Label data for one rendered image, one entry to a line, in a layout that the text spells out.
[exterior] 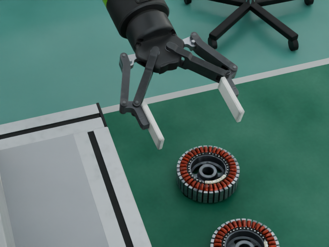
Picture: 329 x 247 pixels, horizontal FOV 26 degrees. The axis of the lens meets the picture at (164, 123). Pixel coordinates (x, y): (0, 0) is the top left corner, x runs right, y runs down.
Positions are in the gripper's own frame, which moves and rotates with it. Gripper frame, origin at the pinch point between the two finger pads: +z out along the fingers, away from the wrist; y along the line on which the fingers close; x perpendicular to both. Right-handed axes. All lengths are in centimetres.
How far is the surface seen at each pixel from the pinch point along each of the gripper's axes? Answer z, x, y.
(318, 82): -12.2, 26.0, 38.5
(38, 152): 4.1, -16.3, -26.4
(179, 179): -0.1, 19.5, -0.1
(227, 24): -90, 119, 78
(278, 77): -16.8, 27.3, 31.9
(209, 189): 4.2, 17.8, 3.3
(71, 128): 2.1, -15.8, -21.5
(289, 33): -76, 115, 96
